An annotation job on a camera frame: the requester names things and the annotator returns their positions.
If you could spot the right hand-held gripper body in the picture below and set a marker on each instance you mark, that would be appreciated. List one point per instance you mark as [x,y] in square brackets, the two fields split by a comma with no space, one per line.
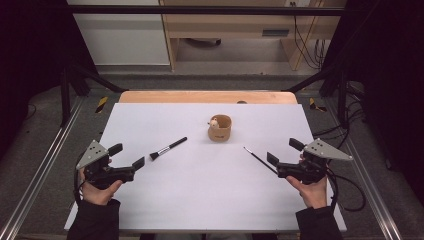
[321,150]

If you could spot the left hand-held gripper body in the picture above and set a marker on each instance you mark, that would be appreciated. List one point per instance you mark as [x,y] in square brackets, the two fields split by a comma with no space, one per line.
[93,155]

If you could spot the thin black makeup brush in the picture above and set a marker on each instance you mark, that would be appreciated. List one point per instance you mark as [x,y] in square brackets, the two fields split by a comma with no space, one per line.
[257,158]

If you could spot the wide black makeup brush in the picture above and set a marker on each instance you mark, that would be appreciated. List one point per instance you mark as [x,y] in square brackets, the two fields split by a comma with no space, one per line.
[168,146]

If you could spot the wooden brush holder cup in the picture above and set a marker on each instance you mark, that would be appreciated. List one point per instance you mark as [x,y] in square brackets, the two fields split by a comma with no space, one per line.
[220,134]

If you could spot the person's left hand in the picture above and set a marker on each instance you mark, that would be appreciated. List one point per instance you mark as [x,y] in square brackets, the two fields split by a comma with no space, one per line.
[96,196]

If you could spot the person's right hand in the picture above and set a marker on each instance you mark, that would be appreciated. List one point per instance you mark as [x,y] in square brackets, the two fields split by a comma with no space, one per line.
[313,195]

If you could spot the black metal stand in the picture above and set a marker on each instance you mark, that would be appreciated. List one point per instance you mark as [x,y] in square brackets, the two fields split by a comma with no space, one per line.
[341,100]
[65,96]

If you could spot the dark table grommet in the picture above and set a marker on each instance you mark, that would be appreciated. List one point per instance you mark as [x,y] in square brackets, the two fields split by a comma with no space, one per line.
[241,102]

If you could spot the white board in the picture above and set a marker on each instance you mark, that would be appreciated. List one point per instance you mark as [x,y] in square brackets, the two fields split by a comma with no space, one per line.
[200,186]

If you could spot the wooden table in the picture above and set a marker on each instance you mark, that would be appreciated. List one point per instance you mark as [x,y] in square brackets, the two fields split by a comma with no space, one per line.
[183,97]

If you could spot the white cabinet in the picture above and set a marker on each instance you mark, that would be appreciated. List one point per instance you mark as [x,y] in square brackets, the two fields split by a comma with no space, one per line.
[123,40]

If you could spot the black curtain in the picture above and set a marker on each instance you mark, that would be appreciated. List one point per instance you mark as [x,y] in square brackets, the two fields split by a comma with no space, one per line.
[30,50]
[393,66]

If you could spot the grey rectangular desk panel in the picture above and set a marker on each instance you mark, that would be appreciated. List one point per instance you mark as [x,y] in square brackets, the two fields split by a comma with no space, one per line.
[275,33]

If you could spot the light wooden desk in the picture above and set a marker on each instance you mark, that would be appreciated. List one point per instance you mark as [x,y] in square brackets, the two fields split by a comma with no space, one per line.
[233,23]

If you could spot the black crossbar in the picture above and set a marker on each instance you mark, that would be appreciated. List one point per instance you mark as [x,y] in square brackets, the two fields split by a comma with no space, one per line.
[200,10]

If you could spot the aluminium rail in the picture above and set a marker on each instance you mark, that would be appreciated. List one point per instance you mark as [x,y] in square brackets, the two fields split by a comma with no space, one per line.
[40,166]
[373,196]

